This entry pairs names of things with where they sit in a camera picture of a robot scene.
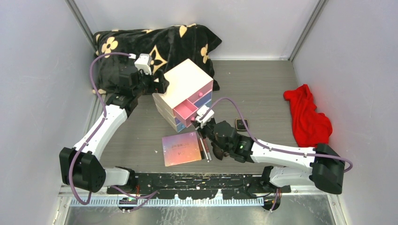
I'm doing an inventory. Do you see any black floral plush blanket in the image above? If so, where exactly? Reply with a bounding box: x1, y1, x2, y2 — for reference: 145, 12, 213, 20
93, 23, 222, 93

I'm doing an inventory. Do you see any black square compact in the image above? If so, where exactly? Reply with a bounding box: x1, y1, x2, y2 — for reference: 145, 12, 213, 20
235, 119, 249, 132

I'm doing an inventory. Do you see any black mascara tube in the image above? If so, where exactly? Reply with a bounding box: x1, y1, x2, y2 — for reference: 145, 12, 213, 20
198, 138, 206, 159

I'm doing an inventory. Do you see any red cloth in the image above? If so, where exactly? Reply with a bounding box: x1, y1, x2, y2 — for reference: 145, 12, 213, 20
283, 84, 333, 147

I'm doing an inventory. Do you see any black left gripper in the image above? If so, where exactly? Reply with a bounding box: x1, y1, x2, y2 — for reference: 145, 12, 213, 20
133, 68, 168, 98

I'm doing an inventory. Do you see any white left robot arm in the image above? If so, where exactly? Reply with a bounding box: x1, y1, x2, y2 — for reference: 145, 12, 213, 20
59, 69, 169, 194

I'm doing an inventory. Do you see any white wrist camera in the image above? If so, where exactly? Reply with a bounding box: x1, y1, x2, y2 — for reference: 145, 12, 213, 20
134, 53, 153, 75
193, 105, 214, 128

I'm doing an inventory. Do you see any holographic eyeshadow palette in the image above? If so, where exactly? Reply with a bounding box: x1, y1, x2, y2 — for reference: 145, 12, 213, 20
162, 132, 202, 167

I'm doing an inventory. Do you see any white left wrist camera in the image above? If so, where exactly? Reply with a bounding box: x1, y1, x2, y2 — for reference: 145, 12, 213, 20
134, 53, 153, 75

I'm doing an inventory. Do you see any small pink drawer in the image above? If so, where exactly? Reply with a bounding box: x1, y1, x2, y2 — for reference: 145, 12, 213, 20
173, 99, 198, 127

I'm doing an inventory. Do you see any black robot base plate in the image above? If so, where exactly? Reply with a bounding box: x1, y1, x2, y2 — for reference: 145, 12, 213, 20
122, 173, 273, 200

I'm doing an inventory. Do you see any black fan makeup brush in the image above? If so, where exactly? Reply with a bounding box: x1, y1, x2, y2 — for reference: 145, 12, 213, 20
213, 146, 230, 160

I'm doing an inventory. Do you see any silver lip pencil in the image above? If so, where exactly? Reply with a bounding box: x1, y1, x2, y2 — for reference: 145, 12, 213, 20
199, 138, 210, 163

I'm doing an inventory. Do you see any white pink drawer organizer box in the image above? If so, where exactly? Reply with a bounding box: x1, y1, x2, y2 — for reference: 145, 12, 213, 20
152, 59, 214, 133

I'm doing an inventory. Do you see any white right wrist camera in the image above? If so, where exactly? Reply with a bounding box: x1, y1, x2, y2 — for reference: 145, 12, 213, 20
193, 105, 214, 128

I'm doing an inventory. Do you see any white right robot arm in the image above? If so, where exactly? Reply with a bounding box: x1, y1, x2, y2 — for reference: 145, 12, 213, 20
192, 119, 345, 195

